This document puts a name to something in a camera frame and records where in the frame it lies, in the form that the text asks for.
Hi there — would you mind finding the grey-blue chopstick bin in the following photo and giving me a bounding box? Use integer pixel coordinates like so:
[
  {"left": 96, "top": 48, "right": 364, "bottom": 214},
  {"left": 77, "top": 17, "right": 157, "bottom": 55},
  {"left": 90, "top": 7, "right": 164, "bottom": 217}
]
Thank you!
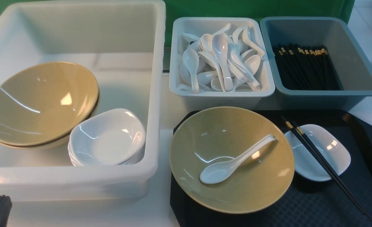
[{"left": 260, "top": 17, "right": 372, "bottom": 110}]

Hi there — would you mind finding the black chopstick gold band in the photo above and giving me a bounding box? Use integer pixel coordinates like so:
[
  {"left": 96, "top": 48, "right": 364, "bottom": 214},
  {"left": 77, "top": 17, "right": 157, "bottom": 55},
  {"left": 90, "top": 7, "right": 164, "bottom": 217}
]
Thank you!
[{"left": 280, "top": 115, "right": 366, "bottom": 215}]

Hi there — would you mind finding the white square sauce dish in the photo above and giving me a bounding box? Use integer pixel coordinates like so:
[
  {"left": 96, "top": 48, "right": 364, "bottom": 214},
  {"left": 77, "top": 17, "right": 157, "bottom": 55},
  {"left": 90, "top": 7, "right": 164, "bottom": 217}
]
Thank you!
[{"left": 284, "top": 125, "right": 351, "bottom": 182}]

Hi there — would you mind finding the lower white dishes stack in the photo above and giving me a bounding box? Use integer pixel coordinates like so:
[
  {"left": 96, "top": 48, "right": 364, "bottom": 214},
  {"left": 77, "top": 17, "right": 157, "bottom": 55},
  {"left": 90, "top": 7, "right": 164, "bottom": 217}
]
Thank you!
[{"left": 67, "top": 142, "right": 145, "bottom": 166}]

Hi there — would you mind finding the black serving tray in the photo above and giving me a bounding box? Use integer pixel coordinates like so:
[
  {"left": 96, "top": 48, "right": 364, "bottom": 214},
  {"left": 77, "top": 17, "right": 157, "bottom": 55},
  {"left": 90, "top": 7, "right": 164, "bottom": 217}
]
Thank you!
[{"left": 170, "top": 109, "right": 372, "bottom": 227}]

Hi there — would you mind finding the pile of white spoons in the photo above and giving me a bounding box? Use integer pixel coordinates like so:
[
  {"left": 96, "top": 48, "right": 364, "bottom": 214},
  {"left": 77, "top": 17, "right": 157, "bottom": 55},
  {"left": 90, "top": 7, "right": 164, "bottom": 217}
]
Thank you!
[{"left": 175, "top": 23, "right": 268, "bottom": 94}]

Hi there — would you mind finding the lower stacked tan bowl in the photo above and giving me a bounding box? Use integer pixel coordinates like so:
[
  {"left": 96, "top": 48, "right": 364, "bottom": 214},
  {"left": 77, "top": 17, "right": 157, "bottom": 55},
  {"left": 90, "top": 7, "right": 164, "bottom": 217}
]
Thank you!
[{"left": 0, "top": 91, "right": 101, "bottom": 149}]

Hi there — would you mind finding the bundle of black chopsticks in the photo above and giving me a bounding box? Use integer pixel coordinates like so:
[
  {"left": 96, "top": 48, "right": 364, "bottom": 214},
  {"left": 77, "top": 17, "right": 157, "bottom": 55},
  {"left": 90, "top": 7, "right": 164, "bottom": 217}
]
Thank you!
[{"left": 272, "top": 43, "right": 343, "bottom": 90}]

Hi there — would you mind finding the tan noodle bowl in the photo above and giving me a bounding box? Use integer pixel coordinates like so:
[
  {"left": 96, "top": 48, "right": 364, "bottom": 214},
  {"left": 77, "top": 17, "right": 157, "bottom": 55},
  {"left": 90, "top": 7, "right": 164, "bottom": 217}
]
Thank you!
[{"left": 169, "top": 107, "right": 295, "bottom": 214}]

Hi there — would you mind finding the white soup spoon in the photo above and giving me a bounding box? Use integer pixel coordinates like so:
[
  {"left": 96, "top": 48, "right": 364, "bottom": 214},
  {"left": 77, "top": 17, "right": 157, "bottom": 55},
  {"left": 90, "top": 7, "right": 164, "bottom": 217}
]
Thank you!
[{"left": 200, "top": 135, "right": 276, "bottom": 184}]

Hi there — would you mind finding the white spoon bin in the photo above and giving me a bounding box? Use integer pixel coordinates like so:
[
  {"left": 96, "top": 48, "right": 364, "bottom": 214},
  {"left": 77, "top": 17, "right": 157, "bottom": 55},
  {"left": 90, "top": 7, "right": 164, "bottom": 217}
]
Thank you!
[{"left": 169, "top": 17, "right": 276, "bottom": 110}]

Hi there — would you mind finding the top stacked white dish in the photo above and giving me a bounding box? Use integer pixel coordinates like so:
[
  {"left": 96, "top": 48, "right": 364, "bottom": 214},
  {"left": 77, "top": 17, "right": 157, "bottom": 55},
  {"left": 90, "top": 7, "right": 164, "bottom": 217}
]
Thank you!
[{"left": 69, "top": 109, "right": 146, "bottom": 166}]

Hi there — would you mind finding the large white plastic tub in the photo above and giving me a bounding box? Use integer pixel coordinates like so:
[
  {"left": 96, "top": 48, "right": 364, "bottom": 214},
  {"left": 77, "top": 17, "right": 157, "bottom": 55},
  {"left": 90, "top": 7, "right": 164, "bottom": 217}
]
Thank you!
[{"left": 0, "top": 0, "right": 166, "bottom": 202}]

